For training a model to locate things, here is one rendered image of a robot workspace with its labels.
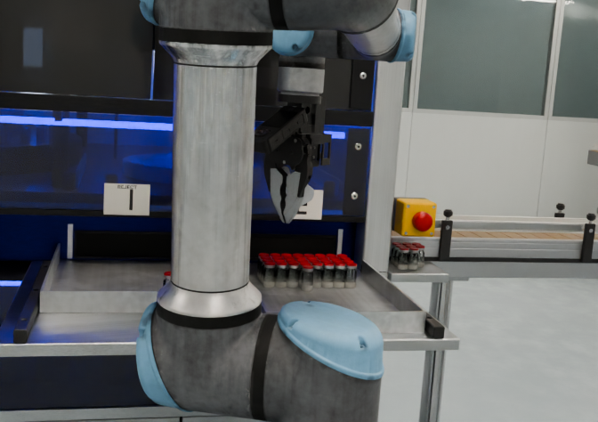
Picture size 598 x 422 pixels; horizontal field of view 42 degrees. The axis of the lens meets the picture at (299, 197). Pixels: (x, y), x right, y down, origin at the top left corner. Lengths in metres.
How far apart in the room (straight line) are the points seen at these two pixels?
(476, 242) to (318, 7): 1.14
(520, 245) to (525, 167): 5.13
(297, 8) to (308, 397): 0.39
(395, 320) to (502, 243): 0.64
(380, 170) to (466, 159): 5.16
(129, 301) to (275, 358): 0.51
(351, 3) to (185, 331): 0.37
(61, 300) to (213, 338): 0.51
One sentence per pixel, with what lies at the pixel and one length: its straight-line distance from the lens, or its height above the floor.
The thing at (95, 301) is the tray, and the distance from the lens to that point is 1.30.
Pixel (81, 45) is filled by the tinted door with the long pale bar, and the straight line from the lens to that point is 1.52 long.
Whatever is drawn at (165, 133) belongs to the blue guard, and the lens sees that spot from 1.51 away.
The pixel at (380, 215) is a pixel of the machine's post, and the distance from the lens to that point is 1.61.
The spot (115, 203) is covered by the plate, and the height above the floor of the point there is 1.01.
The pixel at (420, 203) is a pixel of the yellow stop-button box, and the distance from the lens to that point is 1.63.
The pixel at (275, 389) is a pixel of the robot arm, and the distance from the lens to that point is 0.84.
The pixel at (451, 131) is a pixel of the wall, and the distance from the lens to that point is 6.66.
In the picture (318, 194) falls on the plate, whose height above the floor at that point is 1.04.
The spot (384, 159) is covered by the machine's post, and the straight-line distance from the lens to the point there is 1.60.
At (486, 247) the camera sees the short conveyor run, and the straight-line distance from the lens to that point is 1.84.
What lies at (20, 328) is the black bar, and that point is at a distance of 1.18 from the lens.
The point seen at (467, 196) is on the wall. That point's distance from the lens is 6.80.
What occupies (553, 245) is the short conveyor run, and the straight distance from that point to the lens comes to 1.92.
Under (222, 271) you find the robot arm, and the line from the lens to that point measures 0.83.
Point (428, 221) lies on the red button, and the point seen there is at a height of 1.00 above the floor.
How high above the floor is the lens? 1.28
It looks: 9 degrees down
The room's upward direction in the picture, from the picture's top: 4 degrees clockwise
